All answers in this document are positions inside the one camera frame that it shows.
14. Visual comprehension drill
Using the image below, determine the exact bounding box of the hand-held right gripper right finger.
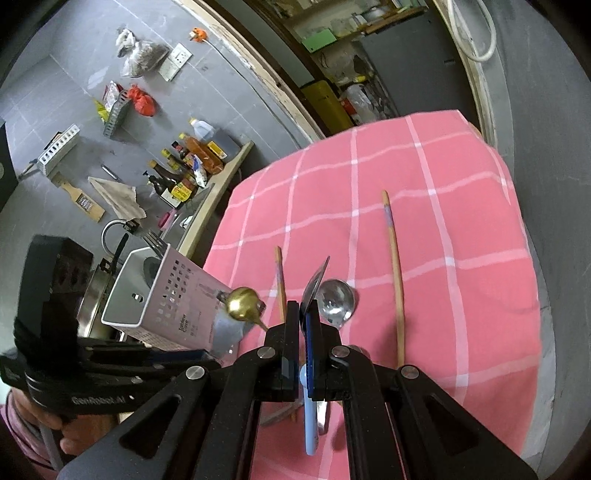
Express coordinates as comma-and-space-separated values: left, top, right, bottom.
306, 313, 539, 480

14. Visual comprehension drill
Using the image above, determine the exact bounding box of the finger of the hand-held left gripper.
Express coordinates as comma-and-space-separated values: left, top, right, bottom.
78, 337, 155, 354
79, 350, 223, 376

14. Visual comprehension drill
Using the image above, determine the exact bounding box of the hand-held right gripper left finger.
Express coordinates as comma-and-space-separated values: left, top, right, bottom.
55, 300, 302, 480

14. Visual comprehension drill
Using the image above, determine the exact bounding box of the white perforated utensil basket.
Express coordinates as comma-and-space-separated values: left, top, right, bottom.
100, 244, 247, 358

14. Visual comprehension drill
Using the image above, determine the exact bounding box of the blue handled knife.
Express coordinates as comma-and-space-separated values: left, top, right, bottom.
299, 256, 332, 456

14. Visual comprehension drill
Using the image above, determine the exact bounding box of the silver fork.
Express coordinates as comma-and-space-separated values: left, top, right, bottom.
142, 230, 169, 259

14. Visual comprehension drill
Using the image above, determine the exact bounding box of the person's left forearm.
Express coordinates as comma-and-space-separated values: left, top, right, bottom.
0, 390, 63, 472

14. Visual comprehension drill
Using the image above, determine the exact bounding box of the person's left hand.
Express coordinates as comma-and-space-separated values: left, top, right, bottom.
34, 406, 116, 459

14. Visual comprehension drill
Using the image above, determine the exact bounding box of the silver spoon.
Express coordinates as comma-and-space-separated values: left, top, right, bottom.
316, 279, 358, 436

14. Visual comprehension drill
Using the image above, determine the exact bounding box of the wooden chopstick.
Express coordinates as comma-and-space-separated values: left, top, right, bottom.
274, 246, 299, 424
380, 189, 406, 368

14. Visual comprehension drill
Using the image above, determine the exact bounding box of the gold spoon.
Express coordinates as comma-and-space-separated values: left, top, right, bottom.
225, 286, 270, 331

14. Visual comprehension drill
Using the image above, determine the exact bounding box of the wooden grater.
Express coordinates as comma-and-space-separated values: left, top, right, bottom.
51, 172, 106, 223

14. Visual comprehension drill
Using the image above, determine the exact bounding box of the beige towel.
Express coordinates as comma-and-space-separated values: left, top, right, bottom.
87, 176, 147, 220

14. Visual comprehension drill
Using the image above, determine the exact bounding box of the dark pump bottle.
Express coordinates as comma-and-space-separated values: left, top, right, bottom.
143, 170, 179, 208

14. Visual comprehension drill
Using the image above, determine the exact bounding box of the soy sauce bottle yellow label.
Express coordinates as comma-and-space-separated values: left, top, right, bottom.
148, 159, 196, 202

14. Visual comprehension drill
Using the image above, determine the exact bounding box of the pink checked tablecloth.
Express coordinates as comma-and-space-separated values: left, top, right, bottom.
203, 109, 542, 480

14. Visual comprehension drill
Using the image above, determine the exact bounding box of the blue white packet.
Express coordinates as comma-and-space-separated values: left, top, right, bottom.
191, 154, 210, 188

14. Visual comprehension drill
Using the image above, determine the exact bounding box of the dark sauce bottle red label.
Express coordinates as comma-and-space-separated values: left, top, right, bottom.
171, 140, 197, 162

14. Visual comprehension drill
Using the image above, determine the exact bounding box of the orange sauce bottle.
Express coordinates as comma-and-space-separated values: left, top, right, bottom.
178, 132, 223, 175

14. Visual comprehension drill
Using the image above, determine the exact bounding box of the red snack packet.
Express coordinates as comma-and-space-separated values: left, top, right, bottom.
103, 82, 122, 112

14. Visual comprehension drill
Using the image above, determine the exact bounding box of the red plastic bag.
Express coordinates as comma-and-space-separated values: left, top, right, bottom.
127, 84, 157, 119

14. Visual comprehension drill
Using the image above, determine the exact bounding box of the clear oil jug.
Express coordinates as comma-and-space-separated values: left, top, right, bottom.
188, 117, 230, 164

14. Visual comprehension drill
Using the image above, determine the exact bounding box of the yellow plastic container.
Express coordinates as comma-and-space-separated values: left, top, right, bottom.
302, 80, 354, 137

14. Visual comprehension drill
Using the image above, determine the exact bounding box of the clear bag of dried goods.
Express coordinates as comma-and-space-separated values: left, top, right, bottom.
115, 28, 170, 79

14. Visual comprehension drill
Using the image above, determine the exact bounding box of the green box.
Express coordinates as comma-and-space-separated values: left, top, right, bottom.
302, 28, 337, 53

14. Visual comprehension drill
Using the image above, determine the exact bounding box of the grey metal cabinet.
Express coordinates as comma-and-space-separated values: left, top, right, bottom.
359, 6, 463, 112

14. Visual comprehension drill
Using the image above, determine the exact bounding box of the white wall basket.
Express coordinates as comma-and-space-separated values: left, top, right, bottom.
37, 124, 81, 176

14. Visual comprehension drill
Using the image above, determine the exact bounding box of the grey wall shelf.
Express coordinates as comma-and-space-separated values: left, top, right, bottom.
102, 92, 130, 138

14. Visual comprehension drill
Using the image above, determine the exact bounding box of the worn door frame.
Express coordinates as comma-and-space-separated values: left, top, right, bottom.
185, 0, 498, 145

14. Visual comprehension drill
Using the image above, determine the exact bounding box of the white power cable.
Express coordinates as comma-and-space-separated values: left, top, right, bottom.
205, 39, 297, 126

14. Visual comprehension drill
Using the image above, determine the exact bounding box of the white hose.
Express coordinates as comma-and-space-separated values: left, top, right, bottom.
445, 0, 498, 64

